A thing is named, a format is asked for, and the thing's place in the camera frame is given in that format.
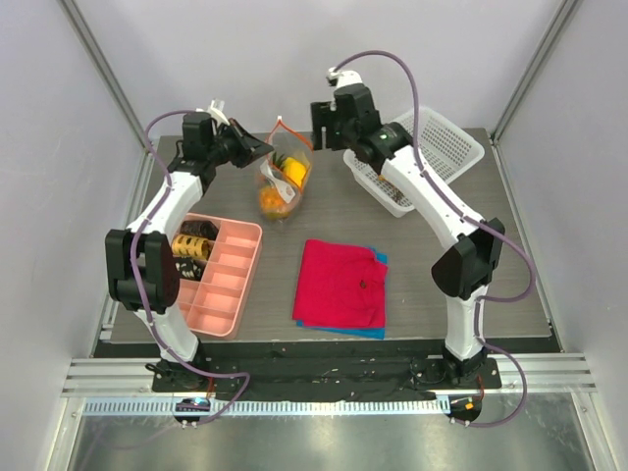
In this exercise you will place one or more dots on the pink compartment tray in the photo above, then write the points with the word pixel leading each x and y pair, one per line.
pixel 213 306

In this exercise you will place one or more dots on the red folded shirt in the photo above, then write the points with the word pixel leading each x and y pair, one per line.
pixel 341 284

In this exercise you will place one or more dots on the fake pineapple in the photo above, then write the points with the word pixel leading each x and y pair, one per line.
pixel 276 195

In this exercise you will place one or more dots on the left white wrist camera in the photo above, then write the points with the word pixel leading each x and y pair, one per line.
pixel 216 111

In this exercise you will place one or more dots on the black white rolled cloth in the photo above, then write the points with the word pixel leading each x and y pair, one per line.
pixel 190 268

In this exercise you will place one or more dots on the white slotted cable duct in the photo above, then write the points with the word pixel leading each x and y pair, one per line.
pixel 197 406

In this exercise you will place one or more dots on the clear zip top bag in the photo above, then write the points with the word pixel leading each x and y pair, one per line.
pixel 288 143

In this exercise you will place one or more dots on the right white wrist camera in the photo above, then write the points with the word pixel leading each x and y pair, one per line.
pixel 343 78

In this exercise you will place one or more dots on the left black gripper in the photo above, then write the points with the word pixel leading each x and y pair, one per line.
pixel 250 147

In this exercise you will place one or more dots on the dark brown rolled cloth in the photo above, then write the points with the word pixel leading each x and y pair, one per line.
pixel 199 228

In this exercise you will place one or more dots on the fake brown longan bunch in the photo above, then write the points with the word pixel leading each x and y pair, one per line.
pixel 393 192

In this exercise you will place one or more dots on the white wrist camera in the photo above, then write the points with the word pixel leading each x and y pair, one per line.
pixel 216 111
pixel 343 78

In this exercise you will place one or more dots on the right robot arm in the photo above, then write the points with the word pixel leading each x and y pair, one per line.
pixel 465 270

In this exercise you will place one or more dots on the blue folded shirt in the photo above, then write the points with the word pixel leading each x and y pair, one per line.
pixel 363 332

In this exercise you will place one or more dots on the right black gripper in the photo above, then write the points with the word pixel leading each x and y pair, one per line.
pixel 321 126

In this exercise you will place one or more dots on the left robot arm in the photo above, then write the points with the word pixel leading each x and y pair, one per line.
pixel 141 269

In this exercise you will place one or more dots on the fake yellow mango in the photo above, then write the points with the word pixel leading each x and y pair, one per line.
pixel 295 171

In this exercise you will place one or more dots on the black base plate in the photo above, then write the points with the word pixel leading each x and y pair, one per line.
pixel 314 370

